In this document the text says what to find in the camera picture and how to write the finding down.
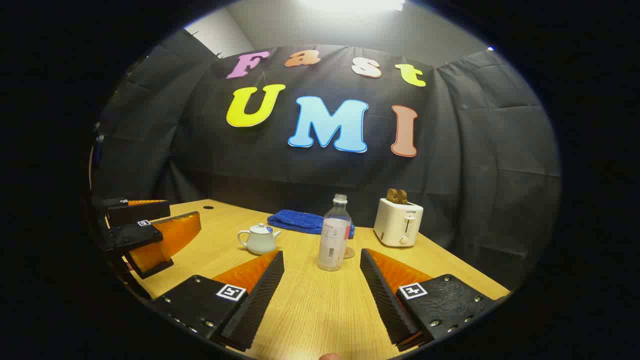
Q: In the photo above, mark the round brown coaster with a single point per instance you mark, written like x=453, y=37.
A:
x=349, y=252

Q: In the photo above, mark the blue towel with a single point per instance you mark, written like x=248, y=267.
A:
x=295, y=221

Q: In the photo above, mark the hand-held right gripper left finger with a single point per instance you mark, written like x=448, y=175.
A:
x=260, y=300

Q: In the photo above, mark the long ceiling light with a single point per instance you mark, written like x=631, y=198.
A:
x=352, y=4

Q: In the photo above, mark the white ceramic teacup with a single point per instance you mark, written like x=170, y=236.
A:
x=261, y=243

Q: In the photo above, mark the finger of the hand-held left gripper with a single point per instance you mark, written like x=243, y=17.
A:
x=137, y=212
x=135, y=237

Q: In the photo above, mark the brown bread slice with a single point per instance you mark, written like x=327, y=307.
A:
x=402, y=197
x=391, y=196

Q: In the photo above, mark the clear plastic water bottle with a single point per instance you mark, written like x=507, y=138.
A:
x=333, y=240

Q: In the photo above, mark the white toaster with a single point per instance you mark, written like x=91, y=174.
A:
x=397, y=222

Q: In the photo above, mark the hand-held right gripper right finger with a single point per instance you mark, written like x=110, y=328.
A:
x=382, y=295

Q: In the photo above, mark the black backdrop cloth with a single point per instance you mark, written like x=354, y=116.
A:
x=475, y=160

